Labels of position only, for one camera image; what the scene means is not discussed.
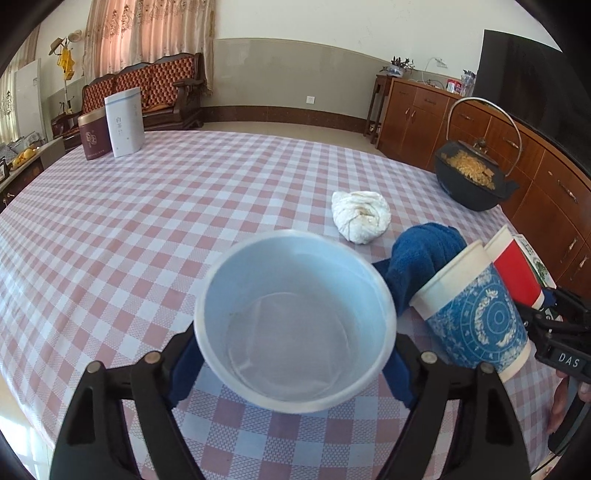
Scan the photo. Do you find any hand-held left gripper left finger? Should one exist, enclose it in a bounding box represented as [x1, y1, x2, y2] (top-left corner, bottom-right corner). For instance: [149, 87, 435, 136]
[50, 330, 207, 480]

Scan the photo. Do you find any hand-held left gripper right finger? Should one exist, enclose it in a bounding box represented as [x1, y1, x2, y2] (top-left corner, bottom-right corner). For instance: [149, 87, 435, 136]
[379, 332, 532, 480]

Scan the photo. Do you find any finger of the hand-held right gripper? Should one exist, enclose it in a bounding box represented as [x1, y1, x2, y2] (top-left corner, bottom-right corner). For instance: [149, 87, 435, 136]
[517, 302, 555, 333]
[542, 286, 591, 319]

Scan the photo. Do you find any red paper cup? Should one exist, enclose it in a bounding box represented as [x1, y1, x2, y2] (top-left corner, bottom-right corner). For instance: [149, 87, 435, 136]
[483, 224, 546, 309]

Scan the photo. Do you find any blue patterned paper cup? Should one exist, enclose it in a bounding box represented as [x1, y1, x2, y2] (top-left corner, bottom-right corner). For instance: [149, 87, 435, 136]
[410, 240, 529, 383]

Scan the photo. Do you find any pale blue disposable bowl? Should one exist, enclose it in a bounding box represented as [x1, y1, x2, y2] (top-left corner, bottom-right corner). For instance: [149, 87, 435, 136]
[194, 229, 398, 414]

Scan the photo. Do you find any dark blue cloth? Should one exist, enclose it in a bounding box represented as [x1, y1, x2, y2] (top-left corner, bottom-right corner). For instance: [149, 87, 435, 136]
[372, 222, 467, 319]

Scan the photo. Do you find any person's right hand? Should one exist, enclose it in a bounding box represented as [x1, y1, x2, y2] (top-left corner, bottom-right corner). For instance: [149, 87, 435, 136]
[547, 375, 591, 435]

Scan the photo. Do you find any green and white box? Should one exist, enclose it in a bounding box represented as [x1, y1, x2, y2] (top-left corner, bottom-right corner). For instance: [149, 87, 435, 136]
[512, 233, 557, 319]

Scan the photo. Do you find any brown wooden sideboard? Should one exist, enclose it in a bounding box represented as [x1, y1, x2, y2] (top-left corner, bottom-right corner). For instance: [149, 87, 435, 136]
[369, 74, 591, 287]

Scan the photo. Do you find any black cast iron teapot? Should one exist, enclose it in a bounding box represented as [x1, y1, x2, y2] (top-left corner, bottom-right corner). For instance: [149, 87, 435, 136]
[433, 97, 522, 212]

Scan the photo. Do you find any checked tablecloth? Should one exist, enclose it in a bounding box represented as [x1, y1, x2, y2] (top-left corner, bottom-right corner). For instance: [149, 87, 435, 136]
[0, 130, 568, 480]

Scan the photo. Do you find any white crumpled cloth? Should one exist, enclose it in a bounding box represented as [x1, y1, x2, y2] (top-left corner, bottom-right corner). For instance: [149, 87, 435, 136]
[331, 189, 392, 244]

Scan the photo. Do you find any black flat screen television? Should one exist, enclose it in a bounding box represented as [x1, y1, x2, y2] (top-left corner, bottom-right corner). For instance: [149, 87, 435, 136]
[475, 29, 591, 158]

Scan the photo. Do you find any maroon tea tin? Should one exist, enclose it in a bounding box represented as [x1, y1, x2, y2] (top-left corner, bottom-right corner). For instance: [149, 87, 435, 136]
[78, 109, 113, 161]

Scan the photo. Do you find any grey chair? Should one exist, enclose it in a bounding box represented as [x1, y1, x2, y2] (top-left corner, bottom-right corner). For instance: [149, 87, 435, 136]
[41, 138, 65, 169]

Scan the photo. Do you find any white tea tin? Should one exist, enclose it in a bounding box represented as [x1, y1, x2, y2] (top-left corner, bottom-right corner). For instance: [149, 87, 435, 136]
[104, 88, 143, 158]

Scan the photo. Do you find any white desk lamp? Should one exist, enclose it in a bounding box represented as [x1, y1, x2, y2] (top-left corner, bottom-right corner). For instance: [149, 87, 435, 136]
[425, 58, 448, 86]

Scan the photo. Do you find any plate of yellow fruit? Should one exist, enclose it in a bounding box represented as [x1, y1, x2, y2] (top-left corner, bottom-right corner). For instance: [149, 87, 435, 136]
[11, 148, 40, 169]

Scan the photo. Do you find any small potted plant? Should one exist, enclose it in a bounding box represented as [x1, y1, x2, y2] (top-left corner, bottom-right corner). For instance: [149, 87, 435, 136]
[379, 56, 414, 77]

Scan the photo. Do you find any wooden upholstered sofa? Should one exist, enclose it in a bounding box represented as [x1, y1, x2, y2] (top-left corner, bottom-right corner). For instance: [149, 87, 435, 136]
[51, 52, 207, 139]

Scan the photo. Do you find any white floor air conditioner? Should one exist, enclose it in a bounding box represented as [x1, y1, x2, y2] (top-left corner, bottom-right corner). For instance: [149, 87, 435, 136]
[14, 59, 43, 144]

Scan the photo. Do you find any yellow hanging garment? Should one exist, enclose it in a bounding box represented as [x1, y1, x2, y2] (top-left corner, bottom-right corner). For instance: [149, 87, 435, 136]
[50, 30, 84, 81]

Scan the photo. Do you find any patterned sheer curtain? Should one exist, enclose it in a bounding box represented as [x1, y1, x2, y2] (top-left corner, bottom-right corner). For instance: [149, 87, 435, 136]
[83, 0, 218, 84]

